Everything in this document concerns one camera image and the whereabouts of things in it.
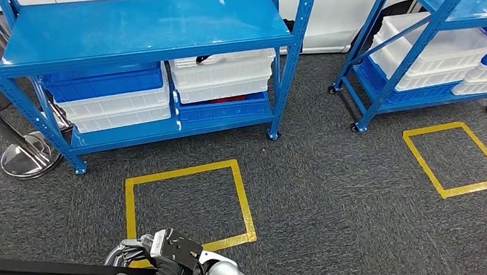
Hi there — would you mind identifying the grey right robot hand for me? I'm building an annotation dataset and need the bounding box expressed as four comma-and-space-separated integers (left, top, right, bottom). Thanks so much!
103, 230, 167, 275

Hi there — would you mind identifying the chrome barrier stanchion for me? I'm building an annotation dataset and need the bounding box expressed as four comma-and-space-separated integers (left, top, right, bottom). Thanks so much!
0, 76, 79, 183

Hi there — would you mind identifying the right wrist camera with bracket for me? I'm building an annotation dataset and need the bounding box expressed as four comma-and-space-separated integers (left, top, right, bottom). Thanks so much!
148, 226, 205, 273

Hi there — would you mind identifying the white car red stripe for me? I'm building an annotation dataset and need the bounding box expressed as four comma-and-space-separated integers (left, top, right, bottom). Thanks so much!
0, 0, 418, 65

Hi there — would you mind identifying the small red object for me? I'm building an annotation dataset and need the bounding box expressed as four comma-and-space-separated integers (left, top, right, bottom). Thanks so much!
207, 92, 247, 107

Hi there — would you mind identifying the yellow floor tape square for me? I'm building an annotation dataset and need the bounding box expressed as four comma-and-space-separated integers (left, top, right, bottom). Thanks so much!
118, 150, 264, 275
397, 117, 487, 203

